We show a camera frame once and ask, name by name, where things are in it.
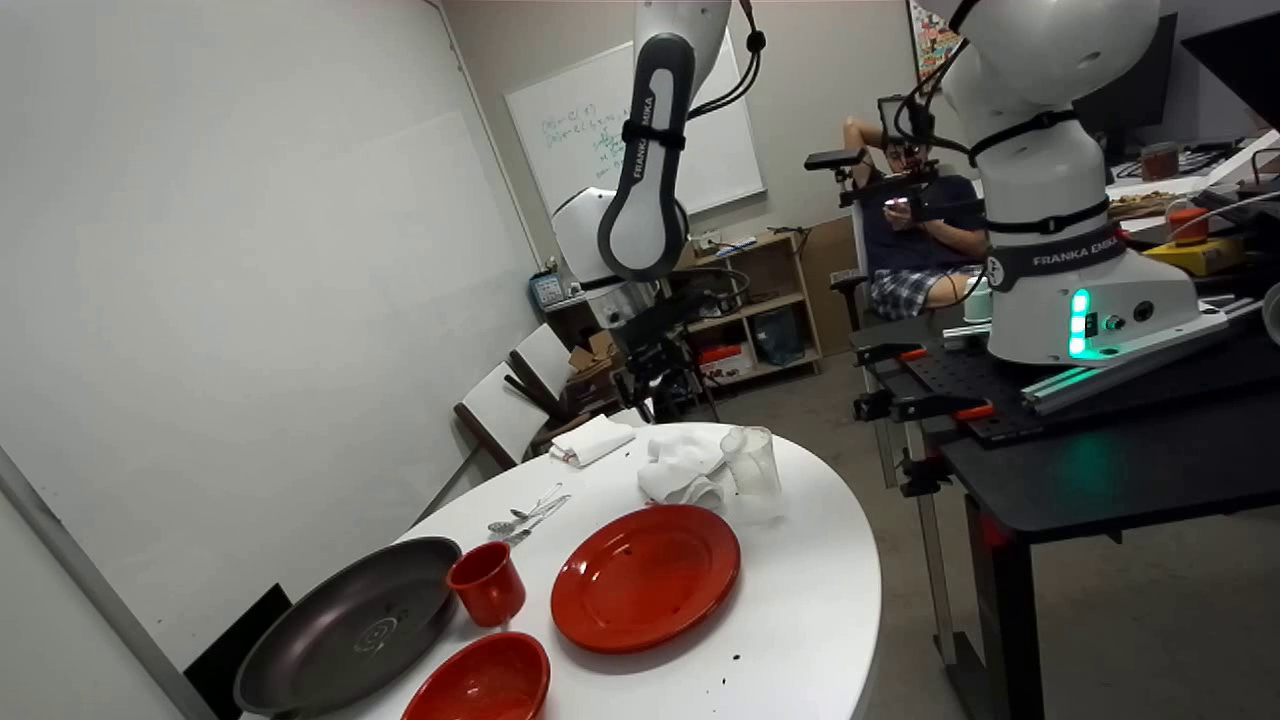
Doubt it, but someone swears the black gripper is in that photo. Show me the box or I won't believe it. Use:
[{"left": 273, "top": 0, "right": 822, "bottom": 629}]
[{"left": 620, "top": 296, "right": 713, "bottom": 425}]

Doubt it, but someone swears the white towel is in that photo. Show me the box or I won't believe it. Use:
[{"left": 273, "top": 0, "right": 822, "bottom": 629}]
[
  {"left": 635, "top": 425, "right": 741, "bottom": 510},
  {"left": 550, "top": 410, "right": 641, "bottom": 471}
]

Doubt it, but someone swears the white robot base green light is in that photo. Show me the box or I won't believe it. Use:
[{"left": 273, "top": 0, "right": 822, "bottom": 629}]
[{"left": 982, "top": 242, "right": 1205, "bottom": 370}]

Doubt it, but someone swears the folded white towel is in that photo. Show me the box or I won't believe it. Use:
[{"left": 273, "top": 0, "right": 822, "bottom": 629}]
[{"left": 550, "top": 410, "right": 641, "bottom": 471}]

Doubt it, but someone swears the clear plastic measuring cup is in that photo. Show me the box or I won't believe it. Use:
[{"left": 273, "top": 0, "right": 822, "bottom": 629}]
[{"left": 717, "top": 425, "right": 785, "bottom": 507}]

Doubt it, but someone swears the dark side table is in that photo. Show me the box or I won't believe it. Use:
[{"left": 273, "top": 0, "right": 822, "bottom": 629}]
[{"left": 535, "top": 272, "right": 643, "bottom": 357}]

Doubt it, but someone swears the wooden cubby shelf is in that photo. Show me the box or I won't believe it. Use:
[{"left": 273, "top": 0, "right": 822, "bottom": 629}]
[{"left": 677, "top": 229, "right": 824, "bottom": 392}]

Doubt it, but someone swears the blue bag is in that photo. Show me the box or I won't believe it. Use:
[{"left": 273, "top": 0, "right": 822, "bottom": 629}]
[{"left": 528, "top": 264, "right": 571, "bottom": 321}]

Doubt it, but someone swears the metal spoon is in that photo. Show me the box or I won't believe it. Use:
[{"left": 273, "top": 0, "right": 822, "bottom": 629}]
[{"left": 485, "top": 489, "right": 577, "bottom": 537}]

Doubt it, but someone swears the red cloth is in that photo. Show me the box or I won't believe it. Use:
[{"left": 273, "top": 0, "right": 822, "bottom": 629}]
[{"left": 550, "top": 501, "right": 744, "bottom": 654}]

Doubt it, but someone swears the metal fork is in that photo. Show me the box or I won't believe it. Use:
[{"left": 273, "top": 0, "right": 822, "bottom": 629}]
[{"left": 502, "top": 510, "right": 554, "bottom": 547}]

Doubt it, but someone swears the black table clamp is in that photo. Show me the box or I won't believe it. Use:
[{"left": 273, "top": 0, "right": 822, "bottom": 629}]
[{"left": 898, "top": 451, "right": 952, "bottom": 501}]

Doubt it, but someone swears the red mug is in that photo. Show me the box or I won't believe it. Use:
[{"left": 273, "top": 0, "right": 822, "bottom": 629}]
[{"left": 443, "top": 537, "right": 534, "bottom": 630}]

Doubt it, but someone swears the seated person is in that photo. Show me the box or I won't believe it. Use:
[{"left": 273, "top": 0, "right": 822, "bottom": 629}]
[{"left": 837, "top": 114, "right": 998, "bottom": 322}]

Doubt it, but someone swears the red bowl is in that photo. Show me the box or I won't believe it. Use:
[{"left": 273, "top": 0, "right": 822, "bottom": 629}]
[{"left": 399, "top": 629, "right": 557, "bottom": 720}]

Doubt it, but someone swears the black VR headset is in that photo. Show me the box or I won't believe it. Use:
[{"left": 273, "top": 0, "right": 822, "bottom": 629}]
[{"left": 873, "top": 93, "right": 935, "bottom": 150}]

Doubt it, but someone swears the dark frying pan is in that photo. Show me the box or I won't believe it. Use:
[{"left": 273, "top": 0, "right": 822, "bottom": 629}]
[{"left": 232, "top": 531, "right": 470, "bottom": 720}]

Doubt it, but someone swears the black desk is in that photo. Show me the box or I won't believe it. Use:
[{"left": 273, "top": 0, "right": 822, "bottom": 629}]
[{"left": 853, "top": 310, "right": 1280, "bottom": 720}]

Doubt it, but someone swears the black box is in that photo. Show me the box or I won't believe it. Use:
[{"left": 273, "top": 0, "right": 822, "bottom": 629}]
[{"left": 186, "top": 578, "right": 297, "bottom": 720}]

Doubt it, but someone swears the yellow object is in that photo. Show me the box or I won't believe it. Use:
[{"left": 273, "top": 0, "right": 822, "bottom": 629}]
[{"left": 1147, "top": 235, "right": 1250, "bottom": 281}]

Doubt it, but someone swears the black monitor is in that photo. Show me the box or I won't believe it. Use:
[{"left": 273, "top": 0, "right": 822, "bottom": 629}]
[{"left": 1175, "top": 8, "right": 1280, "bottom": 133}]

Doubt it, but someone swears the round white pedestal table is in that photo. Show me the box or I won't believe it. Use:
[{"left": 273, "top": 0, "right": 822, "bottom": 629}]
[{"left": 237, "top": 415, "right": 889, "bottom": 720}]

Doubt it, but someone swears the wall whiteboard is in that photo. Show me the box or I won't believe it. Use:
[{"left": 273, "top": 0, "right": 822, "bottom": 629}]
[{"left": 506, "top": 3, "right": 771, "bottom": 261}]

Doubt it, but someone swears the colourful wall poster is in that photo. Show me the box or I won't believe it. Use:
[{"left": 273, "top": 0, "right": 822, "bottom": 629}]
[{"left": 905, "top": 0, "right": 971, "bottom": 83}]

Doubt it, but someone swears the aluminium rail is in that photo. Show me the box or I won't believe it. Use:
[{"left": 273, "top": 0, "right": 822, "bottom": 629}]
[{"left": 1019, "top": 296, "right": 1264, "bottom": 410}]

